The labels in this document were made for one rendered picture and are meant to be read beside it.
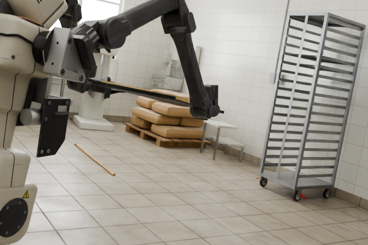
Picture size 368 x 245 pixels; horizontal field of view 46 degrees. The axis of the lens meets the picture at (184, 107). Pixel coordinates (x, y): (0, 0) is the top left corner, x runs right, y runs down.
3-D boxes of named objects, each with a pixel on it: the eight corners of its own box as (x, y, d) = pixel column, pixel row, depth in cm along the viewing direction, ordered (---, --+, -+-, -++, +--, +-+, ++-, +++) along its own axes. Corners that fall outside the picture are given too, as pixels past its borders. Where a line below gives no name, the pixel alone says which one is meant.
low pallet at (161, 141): (122, 129, 666) (123, 122, 665) (165, 131, 713) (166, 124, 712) (163, 148, 570) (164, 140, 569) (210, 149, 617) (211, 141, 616)
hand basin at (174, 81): (190, 114, 698) (201, 46, 687) (171, 112, 678) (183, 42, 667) (160, 104, 780) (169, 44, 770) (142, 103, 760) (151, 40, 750)
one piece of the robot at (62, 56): (58, 75, 98) (69, 28, 99) (41, 72, 101) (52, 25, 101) (84, 83, 108) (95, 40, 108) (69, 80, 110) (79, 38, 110)
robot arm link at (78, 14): (49, 1, 164) (73, 7, 161) (59, -5, 168) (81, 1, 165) (64, 89, 192) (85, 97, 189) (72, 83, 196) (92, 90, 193)
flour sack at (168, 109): (166, 116, 575) (168, 105, 574) (149, 111, 607) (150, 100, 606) (206, 119, 620) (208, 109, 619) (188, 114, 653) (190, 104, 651)
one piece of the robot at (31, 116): (28, 160, 110) (40, 76, 108) (-45, 137, 121) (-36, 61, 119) (69, 153, 124) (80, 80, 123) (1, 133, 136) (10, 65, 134)
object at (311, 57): (320, 62, 472) (320, 60, 472) (352, 65, 440) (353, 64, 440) (284, 54, 436) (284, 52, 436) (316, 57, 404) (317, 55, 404)
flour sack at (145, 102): (147, 109, 623) (148, 99, 621) (134, 104, 657) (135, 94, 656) (188, 113, 663) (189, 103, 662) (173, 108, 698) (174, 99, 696)
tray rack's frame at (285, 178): (295, 180, 491) (325, 24, 474) (333, 195, 450) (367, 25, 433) (256, 182, 453) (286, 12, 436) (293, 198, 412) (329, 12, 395)
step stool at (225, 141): (242, 162, 563) (248, 128, 558) (213, 160, 544) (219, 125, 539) (225, 153, 602) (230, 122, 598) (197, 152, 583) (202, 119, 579)
